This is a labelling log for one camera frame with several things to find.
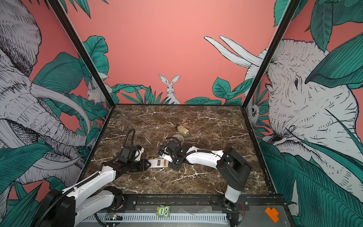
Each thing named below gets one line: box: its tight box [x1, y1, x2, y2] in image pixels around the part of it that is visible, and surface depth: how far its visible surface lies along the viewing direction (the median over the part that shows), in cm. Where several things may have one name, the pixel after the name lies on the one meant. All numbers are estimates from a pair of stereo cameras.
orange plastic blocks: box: [264, 206, 280, 224], surface depth 72 cm
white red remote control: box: [147, 158, 169, 168], surface depth 90 cm
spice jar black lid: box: [175, 124, 190, 137], surface depth 104 cm
